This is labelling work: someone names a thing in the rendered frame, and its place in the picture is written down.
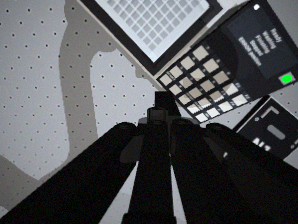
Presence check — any black rectangular frame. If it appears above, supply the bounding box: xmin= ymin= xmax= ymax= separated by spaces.
xmin=232 ymin=95 xmax=298 ymax=160

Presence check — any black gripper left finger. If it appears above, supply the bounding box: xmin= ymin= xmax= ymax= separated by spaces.
xmin=0 ymin=91 xmax=177 ymax=224

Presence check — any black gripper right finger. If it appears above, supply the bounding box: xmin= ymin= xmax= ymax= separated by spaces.
xmin=163 ymin=91 xmax=298 ymax=224

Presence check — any white multi-well plate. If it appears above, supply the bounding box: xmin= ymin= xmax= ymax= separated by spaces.
xmin=95 ymin=0 xmax=209 ymax=62

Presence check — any grey perforated base plate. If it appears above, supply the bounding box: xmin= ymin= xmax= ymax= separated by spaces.
xmin=0 ymin=0 xmax=158 ymax=218

